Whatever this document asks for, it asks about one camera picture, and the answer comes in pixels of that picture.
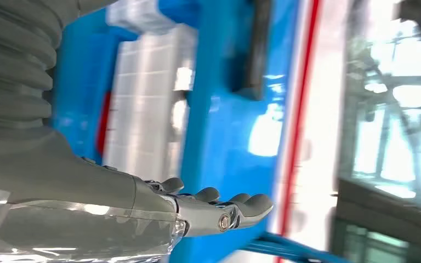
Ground blue plastic crate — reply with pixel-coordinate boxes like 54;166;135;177
158;0;201;29
52;25;122;164

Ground large blue metal shelf rack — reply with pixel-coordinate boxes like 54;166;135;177
50;0;345;263

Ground white plastic crate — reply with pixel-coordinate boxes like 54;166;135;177
103;25;197;182
106;0;177;35

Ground red item in crate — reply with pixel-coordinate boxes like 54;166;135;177
97;91;112;154

